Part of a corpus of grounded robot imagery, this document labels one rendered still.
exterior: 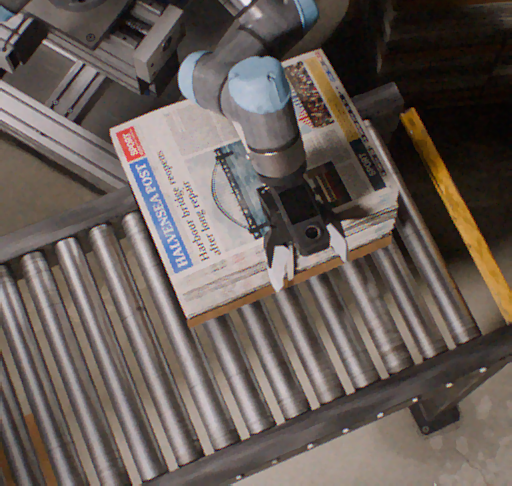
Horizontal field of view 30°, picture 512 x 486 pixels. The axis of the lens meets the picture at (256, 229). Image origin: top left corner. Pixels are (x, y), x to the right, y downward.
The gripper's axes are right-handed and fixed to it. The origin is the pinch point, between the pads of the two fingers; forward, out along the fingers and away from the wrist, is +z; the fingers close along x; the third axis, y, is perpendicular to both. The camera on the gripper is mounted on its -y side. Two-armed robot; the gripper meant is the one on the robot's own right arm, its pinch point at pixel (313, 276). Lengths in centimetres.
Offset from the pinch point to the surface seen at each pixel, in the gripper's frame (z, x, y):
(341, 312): 20.9, -5.5, 11.9
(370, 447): 97, -11, 42
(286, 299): 17.5, 2.4, 16.6
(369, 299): 20.8, -10.9, 12.0
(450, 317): 26.0, -22.6, 5.6
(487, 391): 97, -44, 43
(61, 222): 1, 34, 40
